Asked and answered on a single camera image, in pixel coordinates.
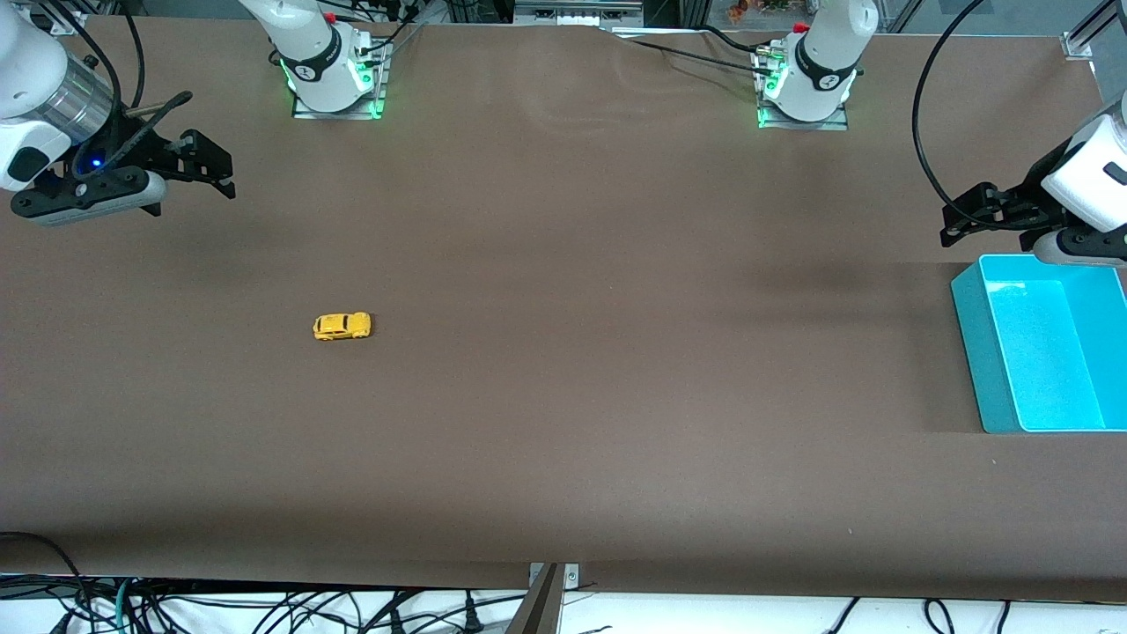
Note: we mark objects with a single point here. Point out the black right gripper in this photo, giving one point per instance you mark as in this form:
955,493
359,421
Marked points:
141,148

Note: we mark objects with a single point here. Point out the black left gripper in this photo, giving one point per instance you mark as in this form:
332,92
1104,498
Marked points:
1020,197

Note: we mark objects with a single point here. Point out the yellow beetle toy car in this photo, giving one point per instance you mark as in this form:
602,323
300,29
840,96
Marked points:
342,326

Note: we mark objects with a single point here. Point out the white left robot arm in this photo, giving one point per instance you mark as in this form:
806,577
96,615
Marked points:
823,53

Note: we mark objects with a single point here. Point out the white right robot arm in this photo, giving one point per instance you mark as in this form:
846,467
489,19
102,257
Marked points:
313,53

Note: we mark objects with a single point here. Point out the teal plastic bin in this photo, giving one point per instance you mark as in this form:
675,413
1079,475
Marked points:
1048,352

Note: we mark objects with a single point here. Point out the brown table cover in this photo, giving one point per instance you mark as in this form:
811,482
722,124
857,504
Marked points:
563,264

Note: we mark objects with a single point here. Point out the silver device behind table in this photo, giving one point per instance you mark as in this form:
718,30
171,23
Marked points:
572,13

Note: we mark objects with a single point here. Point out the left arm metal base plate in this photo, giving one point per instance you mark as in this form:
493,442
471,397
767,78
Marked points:
836,124

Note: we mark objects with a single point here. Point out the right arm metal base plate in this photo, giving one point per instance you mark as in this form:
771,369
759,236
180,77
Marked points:
379,97

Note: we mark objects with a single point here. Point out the aluminium frame profile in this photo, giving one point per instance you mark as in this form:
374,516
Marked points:
1079,44

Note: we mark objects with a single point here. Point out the metal table corner bracket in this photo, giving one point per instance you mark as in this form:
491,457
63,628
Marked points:
66,25

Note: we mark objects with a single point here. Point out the small metal table bracket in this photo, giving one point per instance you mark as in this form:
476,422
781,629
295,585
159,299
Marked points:
572,577

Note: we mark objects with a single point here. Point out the dark metal post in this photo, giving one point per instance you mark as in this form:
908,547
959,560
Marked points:
537,612

